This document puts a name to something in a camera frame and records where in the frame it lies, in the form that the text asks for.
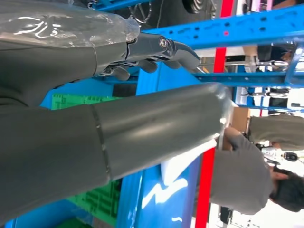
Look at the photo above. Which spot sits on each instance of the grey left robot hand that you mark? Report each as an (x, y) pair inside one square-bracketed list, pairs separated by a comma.
[(47, 151)]

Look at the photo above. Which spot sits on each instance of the blue metal shelf rack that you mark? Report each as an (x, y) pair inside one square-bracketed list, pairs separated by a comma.
[(261, 108), (152, 81)]

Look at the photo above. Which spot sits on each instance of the chrome chair base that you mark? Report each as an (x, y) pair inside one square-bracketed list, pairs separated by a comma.
[(142, 20)]

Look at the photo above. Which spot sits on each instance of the red barrier belt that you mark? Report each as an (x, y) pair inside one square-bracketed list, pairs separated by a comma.
[(204, 195)]

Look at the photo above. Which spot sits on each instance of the black ribbed round base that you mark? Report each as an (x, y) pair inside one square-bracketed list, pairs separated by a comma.
[(199, 6)]

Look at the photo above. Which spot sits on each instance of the person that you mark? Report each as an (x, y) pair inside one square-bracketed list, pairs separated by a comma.
[(237, 182)]

